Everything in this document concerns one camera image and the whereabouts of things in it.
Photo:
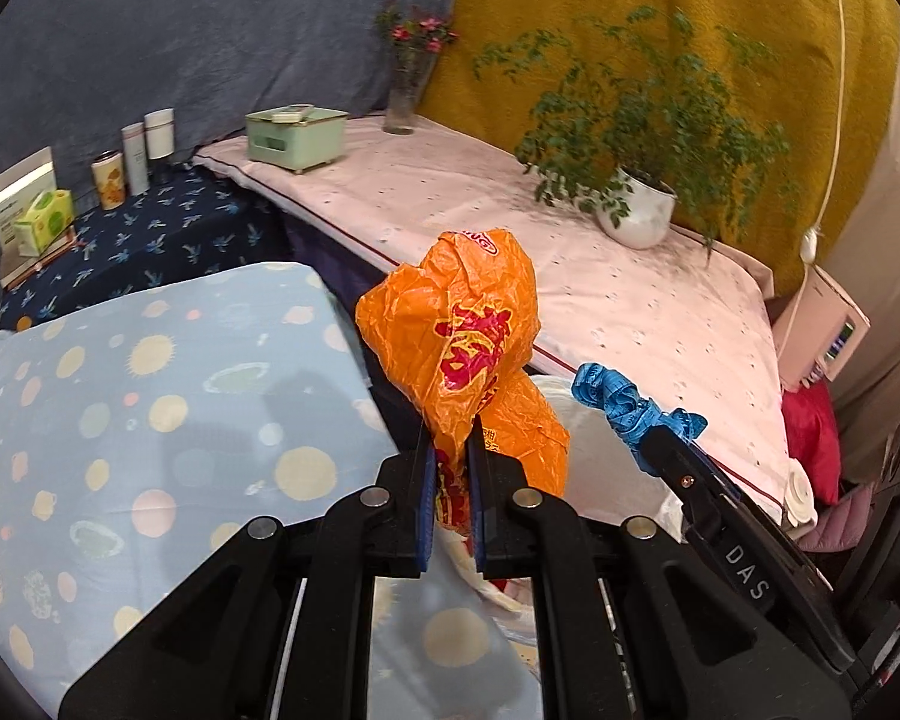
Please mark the pink quilted cloth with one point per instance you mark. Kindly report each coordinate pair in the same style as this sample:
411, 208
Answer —
840, 517

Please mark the tall pale bottle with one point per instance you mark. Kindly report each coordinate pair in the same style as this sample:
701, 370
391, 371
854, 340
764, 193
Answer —
135, 161

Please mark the navy printed cloth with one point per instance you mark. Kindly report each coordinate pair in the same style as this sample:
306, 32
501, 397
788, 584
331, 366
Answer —
157, 240

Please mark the short white bottle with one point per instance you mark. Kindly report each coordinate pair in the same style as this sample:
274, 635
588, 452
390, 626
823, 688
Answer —
159, 136

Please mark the green tissue box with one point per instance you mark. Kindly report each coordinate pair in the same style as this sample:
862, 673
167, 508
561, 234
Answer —
296, 139

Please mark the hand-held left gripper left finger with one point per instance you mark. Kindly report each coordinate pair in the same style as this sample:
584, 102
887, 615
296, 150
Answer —
422, 510

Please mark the light blue printed tablecloth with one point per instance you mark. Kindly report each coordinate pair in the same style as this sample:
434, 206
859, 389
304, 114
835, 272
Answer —
157, 405

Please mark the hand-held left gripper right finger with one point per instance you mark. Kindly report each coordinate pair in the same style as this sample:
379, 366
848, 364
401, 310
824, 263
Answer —
478, 510

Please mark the orange plastic bag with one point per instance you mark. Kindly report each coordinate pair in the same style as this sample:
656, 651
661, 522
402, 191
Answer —
450, 315

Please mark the glass vase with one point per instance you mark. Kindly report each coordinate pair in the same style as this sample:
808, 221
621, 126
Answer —
400, 116

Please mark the wooden tray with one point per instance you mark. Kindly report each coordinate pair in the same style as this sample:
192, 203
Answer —
37, 262

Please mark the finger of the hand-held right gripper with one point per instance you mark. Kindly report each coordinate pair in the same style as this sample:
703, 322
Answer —
690, 487

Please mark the red cloth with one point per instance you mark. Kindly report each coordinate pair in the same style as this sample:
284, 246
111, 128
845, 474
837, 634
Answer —
810, 435

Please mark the blue wrapper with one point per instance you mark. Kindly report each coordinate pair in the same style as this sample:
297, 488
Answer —
615, 397

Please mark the white electronic device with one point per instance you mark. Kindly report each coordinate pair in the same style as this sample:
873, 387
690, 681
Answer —
814, 330

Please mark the white flat box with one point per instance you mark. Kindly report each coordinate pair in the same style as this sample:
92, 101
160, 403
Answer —
11, 191

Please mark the pink printed bed sheet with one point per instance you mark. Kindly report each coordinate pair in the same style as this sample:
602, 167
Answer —
457, 195

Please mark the purple cloth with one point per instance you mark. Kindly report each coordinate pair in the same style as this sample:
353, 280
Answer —
330, 255

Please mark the green leafy plant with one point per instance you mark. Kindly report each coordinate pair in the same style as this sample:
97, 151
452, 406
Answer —
645, 105

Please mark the printed tin can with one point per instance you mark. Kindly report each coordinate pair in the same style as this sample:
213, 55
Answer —
109, 184

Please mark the white ribbed plant pot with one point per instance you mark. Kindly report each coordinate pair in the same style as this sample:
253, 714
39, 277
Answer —
641, 214

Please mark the pink flowers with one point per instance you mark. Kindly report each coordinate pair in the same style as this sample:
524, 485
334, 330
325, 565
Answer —
416, 34

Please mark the blue cloth backdrop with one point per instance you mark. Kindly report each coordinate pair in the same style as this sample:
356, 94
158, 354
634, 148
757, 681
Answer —
195, 22

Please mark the green printed carton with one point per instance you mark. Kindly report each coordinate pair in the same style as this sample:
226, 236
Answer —
45, 221

